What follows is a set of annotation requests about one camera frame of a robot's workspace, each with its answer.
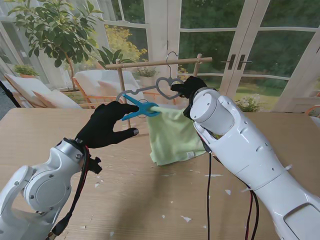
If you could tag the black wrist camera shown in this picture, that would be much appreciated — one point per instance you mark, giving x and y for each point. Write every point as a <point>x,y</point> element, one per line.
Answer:
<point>96,166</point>
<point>187,111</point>

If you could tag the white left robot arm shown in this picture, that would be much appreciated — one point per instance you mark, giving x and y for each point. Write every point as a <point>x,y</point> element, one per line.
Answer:
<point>37,190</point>

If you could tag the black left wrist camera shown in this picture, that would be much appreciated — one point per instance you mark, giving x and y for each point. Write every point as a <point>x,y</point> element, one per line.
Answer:
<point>96,166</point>

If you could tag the grey heart clothes hanger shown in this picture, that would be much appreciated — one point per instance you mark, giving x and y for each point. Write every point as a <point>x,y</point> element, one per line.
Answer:
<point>150,88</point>

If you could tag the wooden hanging rack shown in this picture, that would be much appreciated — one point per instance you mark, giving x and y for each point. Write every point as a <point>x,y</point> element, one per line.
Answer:
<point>150,64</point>

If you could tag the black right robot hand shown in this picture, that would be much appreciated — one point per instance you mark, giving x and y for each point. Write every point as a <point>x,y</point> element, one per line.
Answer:
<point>190,86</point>

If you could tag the light green square towel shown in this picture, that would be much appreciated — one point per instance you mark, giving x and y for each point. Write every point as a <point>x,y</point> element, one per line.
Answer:
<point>172,135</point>

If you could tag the printed garden room backdrop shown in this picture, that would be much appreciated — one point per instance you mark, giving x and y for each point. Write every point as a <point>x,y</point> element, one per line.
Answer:
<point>275,37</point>

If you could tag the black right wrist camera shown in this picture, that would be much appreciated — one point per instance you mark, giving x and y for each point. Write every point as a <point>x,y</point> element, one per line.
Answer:
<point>187,111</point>

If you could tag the blue clothes peg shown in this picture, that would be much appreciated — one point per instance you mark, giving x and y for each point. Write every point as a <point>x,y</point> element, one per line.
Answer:
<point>145,110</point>

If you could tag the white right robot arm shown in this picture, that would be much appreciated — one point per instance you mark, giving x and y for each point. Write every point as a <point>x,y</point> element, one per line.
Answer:
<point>250,150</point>

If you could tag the black tripod leg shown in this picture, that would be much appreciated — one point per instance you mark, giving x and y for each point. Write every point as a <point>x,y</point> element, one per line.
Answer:
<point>8,93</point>

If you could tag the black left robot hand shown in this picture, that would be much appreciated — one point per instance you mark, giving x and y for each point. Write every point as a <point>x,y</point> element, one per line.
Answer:
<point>105,127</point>

